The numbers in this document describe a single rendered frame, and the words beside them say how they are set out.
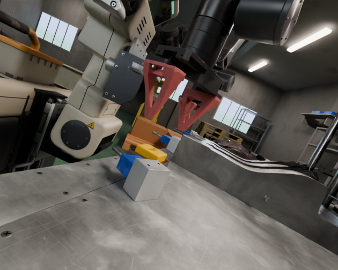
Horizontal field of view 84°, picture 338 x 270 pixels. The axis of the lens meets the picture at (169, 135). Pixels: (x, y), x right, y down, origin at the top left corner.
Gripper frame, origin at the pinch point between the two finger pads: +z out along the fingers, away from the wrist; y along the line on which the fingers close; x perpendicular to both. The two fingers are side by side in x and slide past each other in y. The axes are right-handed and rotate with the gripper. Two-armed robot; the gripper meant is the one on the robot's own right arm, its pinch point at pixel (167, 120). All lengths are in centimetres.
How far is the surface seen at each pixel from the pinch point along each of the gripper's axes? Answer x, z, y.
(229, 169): -1.1, 6.4, 29.4
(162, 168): -2.2, 7.2, 1.1
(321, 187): -19.4, 0.0, 37.3
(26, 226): -4.6, 12.7, -15.5
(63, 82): 640, 65, 176
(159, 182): -2.8, 9.4, 1.3
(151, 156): 8.1, 9.6, 8.6
